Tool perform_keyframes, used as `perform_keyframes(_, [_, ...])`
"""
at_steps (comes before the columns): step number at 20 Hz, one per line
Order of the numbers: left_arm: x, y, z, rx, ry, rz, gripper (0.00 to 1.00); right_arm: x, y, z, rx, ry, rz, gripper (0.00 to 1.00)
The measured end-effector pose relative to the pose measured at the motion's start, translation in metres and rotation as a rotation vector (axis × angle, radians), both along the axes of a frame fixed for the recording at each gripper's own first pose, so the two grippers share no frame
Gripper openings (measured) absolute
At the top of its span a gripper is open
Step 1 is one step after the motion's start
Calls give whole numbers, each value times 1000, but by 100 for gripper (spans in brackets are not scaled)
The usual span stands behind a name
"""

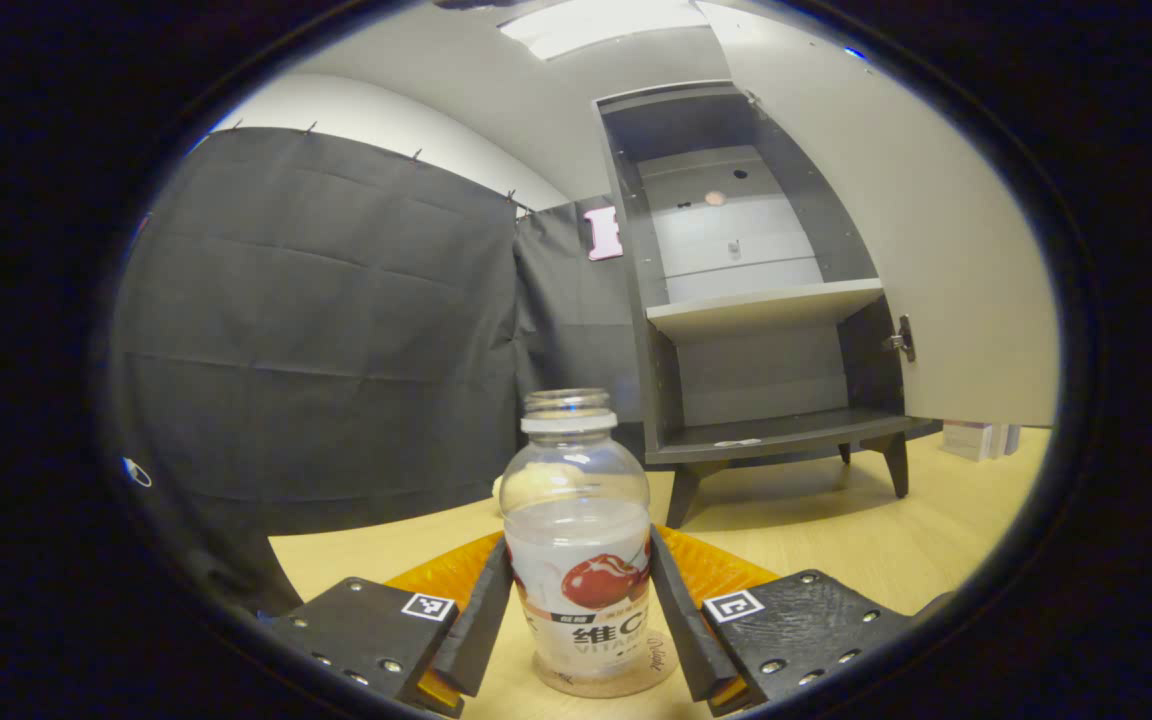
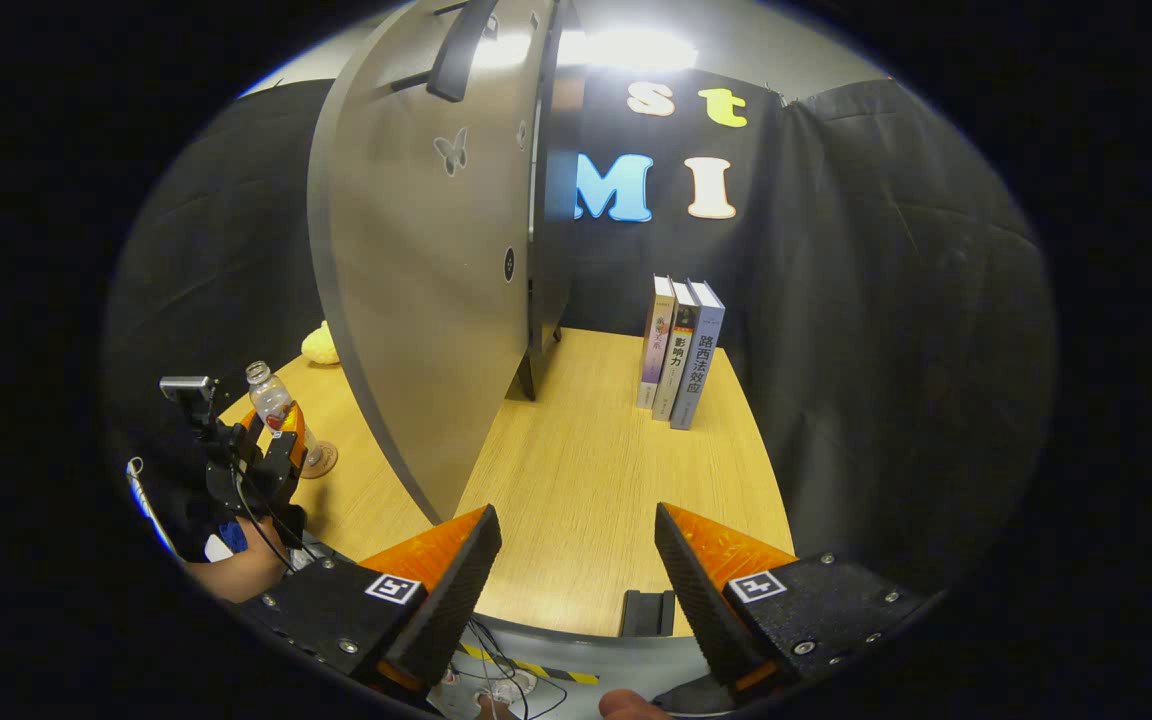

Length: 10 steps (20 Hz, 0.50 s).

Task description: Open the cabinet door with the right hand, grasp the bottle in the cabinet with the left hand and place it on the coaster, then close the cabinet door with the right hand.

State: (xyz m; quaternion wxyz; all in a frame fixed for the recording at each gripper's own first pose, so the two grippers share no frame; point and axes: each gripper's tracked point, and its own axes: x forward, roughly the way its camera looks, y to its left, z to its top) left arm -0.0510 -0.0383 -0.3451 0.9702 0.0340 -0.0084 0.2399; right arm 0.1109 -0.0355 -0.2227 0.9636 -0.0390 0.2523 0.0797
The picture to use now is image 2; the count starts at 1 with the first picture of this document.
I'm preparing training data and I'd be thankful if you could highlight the black cabinet door handle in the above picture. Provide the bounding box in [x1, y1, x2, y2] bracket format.
[391, 0, 502, 104]

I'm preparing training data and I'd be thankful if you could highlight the white cable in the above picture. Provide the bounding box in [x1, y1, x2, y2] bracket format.
[126, 457, 182, 561]

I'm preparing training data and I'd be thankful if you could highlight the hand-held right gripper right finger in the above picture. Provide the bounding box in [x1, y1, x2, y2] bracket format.
[654, 502, 942, 701]

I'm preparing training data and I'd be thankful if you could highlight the pale purple book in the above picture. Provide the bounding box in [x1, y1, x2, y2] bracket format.
[638, 275, 677, 409]

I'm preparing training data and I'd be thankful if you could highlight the grey book dark photo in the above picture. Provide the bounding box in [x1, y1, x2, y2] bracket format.
[652, 282, 702, 421]

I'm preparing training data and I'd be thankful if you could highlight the yellow plush toy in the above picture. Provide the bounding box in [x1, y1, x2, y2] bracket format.
[300, 320, 342, 366]

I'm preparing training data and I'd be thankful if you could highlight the small white device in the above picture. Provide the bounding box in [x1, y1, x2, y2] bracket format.
[436, 668, 542, 716]

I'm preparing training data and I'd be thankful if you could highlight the blue white cloth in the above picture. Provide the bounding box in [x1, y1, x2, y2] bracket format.
[204, 520, 252, 563]

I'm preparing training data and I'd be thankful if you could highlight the blue grey book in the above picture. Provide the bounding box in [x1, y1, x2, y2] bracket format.
[671, 280, 727, 431]

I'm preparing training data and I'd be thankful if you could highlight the yellow black striped tape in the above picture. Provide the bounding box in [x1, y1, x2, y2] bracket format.
[456, 640, 602, 686]

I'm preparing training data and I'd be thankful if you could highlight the black backdrop cloth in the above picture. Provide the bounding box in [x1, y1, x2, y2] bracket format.
[101, 65, 1057, 591]

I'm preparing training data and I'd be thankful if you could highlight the dark grey cabinet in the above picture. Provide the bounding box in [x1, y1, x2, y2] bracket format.
[521, 0, 587, 401]

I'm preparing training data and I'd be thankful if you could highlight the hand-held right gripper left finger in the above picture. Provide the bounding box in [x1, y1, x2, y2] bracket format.
[256, 503, 504, 701]

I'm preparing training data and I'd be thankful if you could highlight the round cork coaster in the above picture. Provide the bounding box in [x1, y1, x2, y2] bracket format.
[298, 440, 340, 480]

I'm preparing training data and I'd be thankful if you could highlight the clear bottle red label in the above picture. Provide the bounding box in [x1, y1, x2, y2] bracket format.
[244, 360, 299, 433]

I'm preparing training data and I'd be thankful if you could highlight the black table clamp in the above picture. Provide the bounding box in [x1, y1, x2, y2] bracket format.
[621, 590, 677, 638]

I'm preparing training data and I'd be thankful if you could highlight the grey cabinet door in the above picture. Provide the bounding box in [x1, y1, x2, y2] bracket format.
[306, 0, 562, 526]

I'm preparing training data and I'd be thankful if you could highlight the large ceiling light panel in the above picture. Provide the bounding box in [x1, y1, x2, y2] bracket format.
[561, 28, 699, 73]

